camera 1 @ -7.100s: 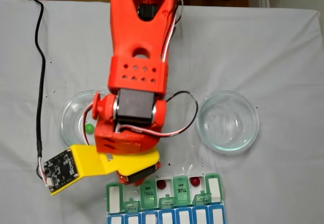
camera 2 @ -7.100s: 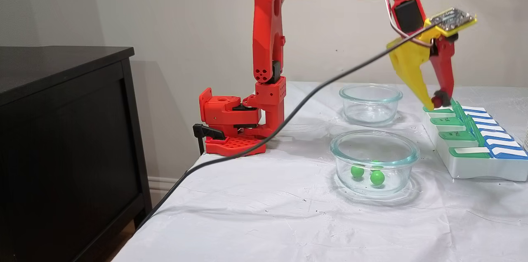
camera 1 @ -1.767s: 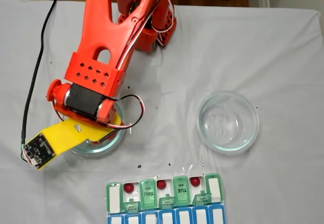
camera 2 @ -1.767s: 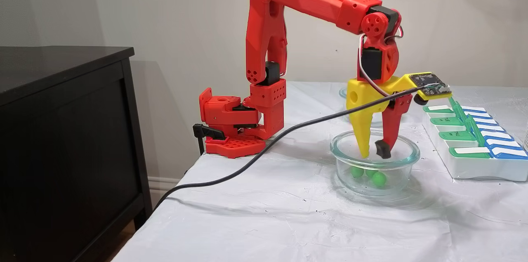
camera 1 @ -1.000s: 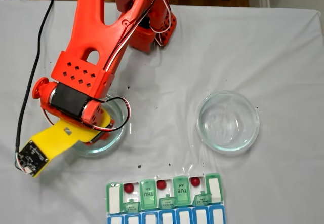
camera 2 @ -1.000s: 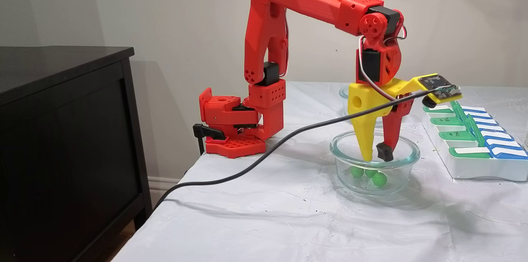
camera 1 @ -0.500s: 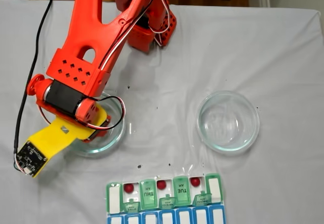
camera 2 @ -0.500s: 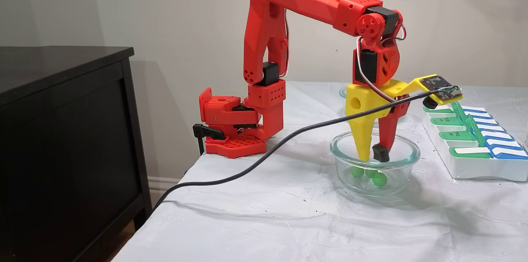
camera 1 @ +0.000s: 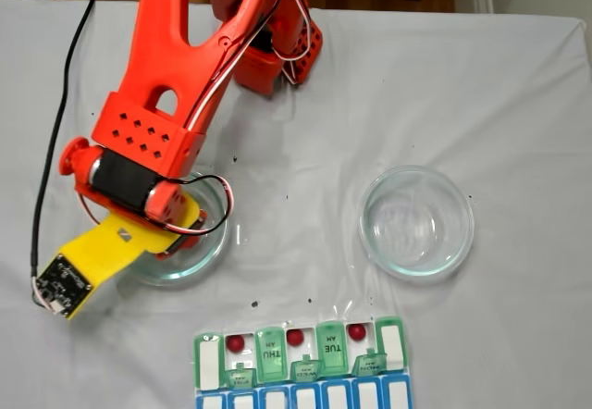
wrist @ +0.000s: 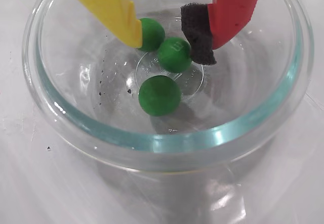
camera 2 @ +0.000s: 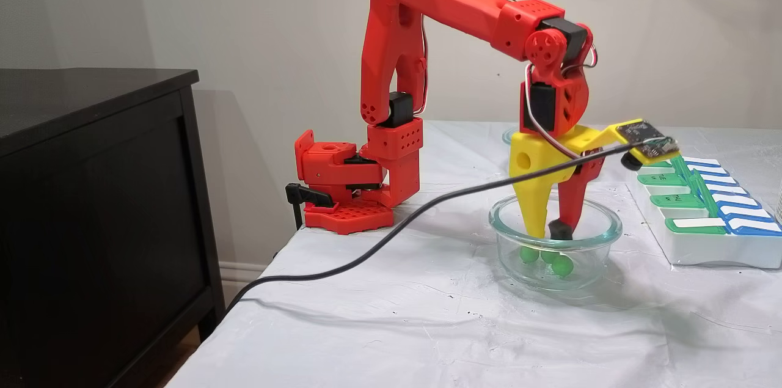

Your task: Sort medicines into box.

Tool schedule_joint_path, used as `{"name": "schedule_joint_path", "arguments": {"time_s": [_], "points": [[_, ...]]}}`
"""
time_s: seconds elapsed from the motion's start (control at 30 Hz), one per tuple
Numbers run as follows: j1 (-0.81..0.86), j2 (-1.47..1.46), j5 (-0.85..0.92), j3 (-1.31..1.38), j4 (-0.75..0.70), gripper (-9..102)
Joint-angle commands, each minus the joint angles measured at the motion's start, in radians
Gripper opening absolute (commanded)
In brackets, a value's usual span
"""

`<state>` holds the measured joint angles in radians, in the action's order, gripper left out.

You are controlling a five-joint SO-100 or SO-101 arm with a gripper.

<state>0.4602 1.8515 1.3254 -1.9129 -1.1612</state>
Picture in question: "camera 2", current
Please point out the camera board on yellow mount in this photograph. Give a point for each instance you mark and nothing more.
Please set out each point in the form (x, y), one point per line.
(644, 134)

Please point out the black table clamp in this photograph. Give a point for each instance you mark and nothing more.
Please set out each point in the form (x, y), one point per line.
(305, 194)

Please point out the white tablecloth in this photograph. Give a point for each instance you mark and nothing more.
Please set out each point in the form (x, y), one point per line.
(397, 327)

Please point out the green round candy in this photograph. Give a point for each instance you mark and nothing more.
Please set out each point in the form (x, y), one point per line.
(529, 253)
(550, 256)
(562, 266)

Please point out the weekly pill organizer box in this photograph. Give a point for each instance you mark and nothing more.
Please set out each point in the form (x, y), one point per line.
(696, 247)

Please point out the glass bowl for green candies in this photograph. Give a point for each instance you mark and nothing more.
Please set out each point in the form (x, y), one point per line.
(599, 253)

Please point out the glass bowl for red candies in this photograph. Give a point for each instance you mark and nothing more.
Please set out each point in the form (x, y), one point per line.
(508, 136)

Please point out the black wooden cabinet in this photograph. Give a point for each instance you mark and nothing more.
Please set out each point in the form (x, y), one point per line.
(91, 192)

